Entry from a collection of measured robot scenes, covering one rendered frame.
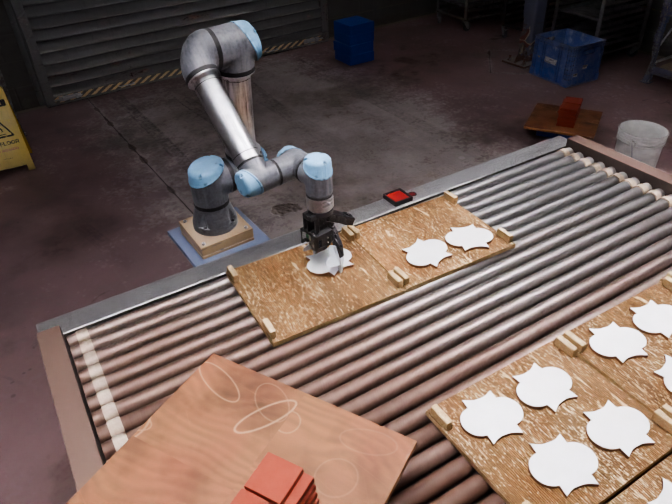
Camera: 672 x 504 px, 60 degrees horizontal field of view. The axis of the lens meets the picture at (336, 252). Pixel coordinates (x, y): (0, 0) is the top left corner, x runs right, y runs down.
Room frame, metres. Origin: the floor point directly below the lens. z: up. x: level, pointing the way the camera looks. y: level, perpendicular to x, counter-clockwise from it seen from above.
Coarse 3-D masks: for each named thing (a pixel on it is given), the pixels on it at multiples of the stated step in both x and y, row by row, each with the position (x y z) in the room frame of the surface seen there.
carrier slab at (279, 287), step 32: (288, 256) 1.42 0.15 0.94; (352, 256) 1.41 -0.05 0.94; (256, 288) 1.28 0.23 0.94; (288, 288) 1.27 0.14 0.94; (320, 288) 1.26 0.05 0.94; (352, 288) 1.26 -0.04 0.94; (384, 288) 1.25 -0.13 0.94; (256, 320) 1.15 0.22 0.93; (288, 320) 1.14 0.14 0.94; (320, 320) 1.13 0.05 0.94
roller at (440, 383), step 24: (648, 264) 1.32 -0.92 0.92; (600, 288) 1.23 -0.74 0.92; (624, 288) 1.24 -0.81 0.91; (576, 312) 1.14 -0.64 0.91; (528, 336) 1.06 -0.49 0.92; (480, 360) 0.98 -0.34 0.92; (432, 384) 0.91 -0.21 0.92; (456, 384) 0.93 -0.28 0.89; (384, 408) 0.85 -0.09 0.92; (408, 408) 0.86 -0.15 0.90
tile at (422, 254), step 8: (432, 240) 1.46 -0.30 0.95; (408, 248) 1.42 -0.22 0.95; (416, 248) 1.42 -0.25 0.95; (424, 248) 1.42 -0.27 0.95; (432, 248) 1.42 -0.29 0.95; (440, 248) 1.41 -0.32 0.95; (408, 256) 1.38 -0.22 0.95; (416, 256) 1.38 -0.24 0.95; (424, 256) 1.38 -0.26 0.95; (432, 256) 1.38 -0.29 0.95; (440, 256) 1.37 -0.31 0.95; (448, 256) 1.38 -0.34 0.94; (416, 264) 1.34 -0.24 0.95; (424, 264) 1.34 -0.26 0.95; (432, 264) 1.34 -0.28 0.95
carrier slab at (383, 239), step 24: (384, 216) 1.62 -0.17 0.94; (408, 216) 1.62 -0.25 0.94; (432, 216) 1.61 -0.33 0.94; (456, 216) 1.60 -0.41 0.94; (360, 240) 1.49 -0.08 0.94; (384, 240) 1.48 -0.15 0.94; (408, 240) 1.48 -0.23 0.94; (504, 240) 1.45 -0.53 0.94; (384, 264) 1.36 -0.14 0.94; (408, 264) 1.36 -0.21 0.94; (456, 264) 1.35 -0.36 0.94; (408, 288) 1.25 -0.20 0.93
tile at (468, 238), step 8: (472, 224) 1.54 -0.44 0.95; (456, 232) 1.49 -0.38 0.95; (464, 232) 1.49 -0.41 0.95; (472, 232) 1.49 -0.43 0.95; (480, 232) 1.49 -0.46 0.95; (488, 232) 1.49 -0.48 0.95; (448, 240) 1.45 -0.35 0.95; (456, 240) 1.45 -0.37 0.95; (464, 240) 1.45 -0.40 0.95; (472, 240) 1.45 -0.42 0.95; (480, 240) 1.45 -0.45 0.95; (488, 240) 1.44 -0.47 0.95; (464, 248) 1.41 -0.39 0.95; (472, 248) 1.41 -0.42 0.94; (480, 248) 1.42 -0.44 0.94; (488, 248) 1.41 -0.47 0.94
